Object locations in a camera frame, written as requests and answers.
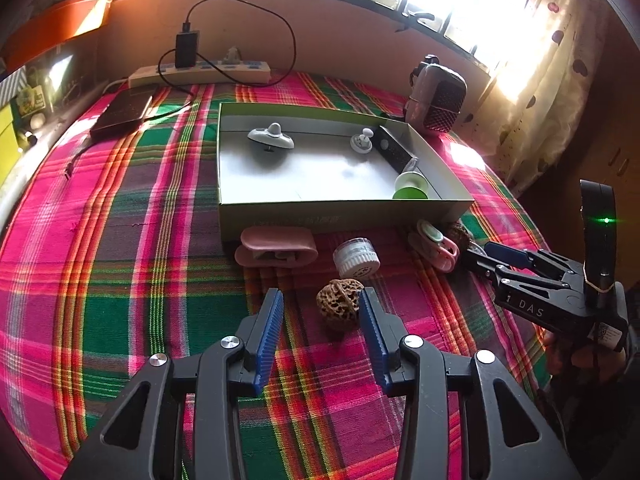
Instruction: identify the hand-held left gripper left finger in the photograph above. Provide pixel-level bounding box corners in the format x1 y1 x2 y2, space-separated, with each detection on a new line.
60 287 285 480

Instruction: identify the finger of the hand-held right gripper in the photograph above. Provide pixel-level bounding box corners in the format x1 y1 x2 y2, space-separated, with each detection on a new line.
459 252 571 293
482 241 586 286

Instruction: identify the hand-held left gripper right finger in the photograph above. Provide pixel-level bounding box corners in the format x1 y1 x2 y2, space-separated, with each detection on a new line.
359 287 583 480

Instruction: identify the brown walnut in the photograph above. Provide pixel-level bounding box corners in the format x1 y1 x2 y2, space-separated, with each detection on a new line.
445 222 473 253
316 280 365 331

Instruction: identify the white round jar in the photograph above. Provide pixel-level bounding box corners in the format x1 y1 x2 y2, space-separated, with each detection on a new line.
332 237 381 280

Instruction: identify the plain pink clip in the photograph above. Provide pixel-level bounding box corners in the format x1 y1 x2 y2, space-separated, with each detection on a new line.
235 226 318 268

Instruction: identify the green and white spool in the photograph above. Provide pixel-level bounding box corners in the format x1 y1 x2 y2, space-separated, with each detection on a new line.
391 157 433 201

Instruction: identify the green and white cardboard box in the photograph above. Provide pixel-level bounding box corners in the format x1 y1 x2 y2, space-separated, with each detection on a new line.
216 101 475 248

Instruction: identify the black rectangular device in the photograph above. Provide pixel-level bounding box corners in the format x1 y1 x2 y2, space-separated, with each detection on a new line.
375 125 418 173

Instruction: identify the white oval figure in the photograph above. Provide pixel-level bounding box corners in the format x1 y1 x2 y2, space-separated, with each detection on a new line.
247 122 295 153

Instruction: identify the person's right hand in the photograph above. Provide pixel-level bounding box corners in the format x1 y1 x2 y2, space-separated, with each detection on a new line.
544 330 628 396

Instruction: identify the plaid tablecloth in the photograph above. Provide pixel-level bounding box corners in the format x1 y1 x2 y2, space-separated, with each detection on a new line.
0 70 556 480

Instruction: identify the small space heater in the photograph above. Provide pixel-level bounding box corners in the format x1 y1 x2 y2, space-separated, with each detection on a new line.
404 54 468 135

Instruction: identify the cream patterned curtain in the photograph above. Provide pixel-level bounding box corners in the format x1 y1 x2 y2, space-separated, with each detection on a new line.
487 0 616 196

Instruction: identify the black window latch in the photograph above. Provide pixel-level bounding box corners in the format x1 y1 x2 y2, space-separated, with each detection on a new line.
395 7 443 33

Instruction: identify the beige power strip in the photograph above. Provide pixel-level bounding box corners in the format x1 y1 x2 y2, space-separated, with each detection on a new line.
128 60 272 90

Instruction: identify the black charger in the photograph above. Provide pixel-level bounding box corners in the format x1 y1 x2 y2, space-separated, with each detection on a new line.
174 20 201 70

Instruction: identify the yellow cardboard box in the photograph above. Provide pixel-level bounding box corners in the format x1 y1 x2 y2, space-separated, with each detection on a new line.
0 105 16 186

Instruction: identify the green picture card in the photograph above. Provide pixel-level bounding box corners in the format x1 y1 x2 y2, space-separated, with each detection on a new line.
15 85 51 116

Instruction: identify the orange planter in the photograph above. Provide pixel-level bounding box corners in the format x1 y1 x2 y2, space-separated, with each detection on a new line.
0 0 113 68

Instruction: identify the thin black cable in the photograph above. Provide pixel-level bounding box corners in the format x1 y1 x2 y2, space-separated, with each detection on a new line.
62 135 96 181

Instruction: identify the black charger cable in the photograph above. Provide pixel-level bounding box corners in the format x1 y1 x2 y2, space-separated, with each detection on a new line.
142 0 297 121

